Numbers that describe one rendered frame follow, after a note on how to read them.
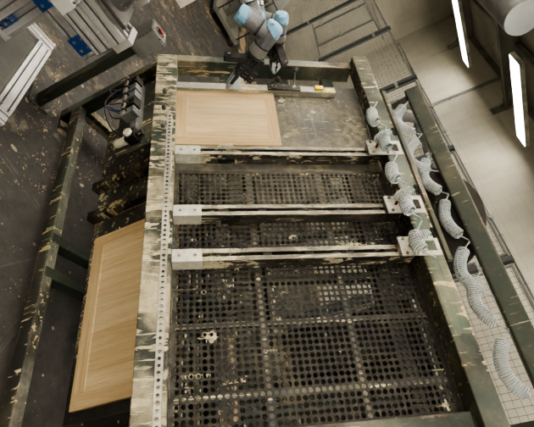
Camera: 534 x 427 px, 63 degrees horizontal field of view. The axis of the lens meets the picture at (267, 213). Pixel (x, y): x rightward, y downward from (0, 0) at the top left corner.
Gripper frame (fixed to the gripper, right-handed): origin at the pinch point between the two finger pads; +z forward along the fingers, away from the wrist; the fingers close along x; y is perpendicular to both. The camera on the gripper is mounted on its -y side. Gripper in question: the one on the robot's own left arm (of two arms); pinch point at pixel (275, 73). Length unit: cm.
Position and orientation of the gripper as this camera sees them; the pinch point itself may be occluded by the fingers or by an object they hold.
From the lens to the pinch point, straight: 268.0
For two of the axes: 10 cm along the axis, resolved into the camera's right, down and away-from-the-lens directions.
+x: -8.9, 2.9, -3.5
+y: -4.3, -7.5, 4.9
